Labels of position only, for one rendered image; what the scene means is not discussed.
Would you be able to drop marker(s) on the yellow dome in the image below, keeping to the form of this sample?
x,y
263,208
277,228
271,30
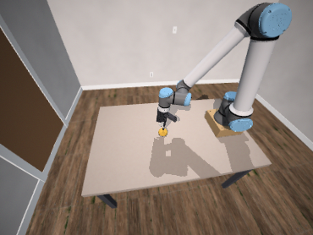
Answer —
x,y
162,132

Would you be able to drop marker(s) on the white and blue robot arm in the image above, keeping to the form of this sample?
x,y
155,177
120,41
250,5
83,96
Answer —
x,y
263,24

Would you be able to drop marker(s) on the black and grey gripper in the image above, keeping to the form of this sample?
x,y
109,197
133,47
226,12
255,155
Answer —
x,y
161,119

